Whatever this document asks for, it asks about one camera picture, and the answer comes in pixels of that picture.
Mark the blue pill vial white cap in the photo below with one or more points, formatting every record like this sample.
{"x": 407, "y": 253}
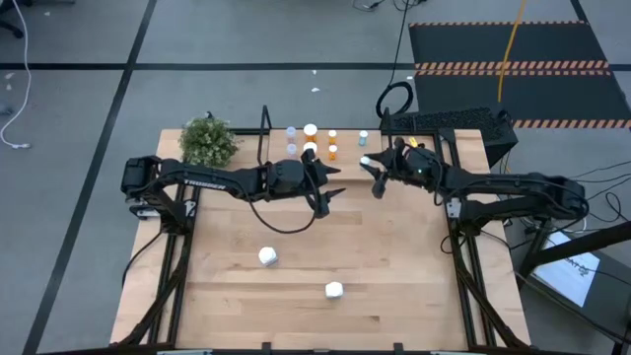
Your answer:
{"x": 365, "y": 160}
{"x": 363, "y": 134}

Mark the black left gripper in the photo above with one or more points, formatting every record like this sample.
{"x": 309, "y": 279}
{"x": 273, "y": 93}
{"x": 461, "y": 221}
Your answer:
{"x": 311, "y": 177}

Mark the black metal stand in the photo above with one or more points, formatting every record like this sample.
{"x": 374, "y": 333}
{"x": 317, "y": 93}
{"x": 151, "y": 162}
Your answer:
{"x": 581, "y": 244}

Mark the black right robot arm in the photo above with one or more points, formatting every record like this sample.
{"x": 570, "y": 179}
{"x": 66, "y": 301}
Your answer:
{"x": 517, "y": 190}

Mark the black perforated computer case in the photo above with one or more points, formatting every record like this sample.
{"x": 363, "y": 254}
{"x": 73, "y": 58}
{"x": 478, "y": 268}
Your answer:
{"x": 463, "y": 123}

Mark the tilted white screen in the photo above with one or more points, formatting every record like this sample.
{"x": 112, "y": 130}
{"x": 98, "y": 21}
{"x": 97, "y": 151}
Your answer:
{"x": 567, "y": 273}

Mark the black office chair base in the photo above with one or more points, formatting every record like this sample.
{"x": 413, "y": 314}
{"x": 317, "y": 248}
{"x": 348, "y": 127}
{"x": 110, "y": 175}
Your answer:
{"x": 15, "y": 30}

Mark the white melatonin supplement bottle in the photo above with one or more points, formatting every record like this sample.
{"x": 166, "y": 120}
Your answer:
{"x": 333, "y": 290}
{"x": 267, "y": 256}

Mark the green artificial potted plant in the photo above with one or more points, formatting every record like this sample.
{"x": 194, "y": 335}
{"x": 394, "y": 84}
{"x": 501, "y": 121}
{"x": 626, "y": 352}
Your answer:
{"x": 208, "y": 143}

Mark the black aluminium table frame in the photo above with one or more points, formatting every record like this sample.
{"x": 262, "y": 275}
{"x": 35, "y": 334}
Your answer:
{"x": 173, "y": 315}

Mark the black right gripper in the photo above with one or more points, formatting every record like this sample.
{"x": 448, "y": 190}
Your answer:
{"x": 414, "y": 165}

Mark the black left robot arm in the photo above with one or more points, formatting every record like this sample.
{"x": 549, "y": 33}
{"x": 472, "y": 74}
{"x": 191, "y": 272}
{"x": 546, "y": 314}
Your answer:
{"x": 207, "y": 177}

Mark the black hazard-striped floor mat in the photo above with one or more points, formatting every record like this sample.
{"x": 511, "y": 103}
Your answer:
{"x": 542, "y": 44}

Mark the small clear pill bottle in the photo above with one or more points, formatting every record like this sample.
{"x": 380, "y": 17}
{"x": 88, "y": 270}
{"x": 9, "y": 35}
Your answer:
{"x": 291, "y": 131}
{"x": 292, "y": 148}

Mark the wooden shelf with black frame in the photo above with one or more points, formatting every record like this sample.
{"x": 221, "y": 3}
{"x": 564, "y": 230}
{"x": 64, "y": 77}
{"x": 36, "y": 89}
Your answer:
{"x": 347, "y": 143}

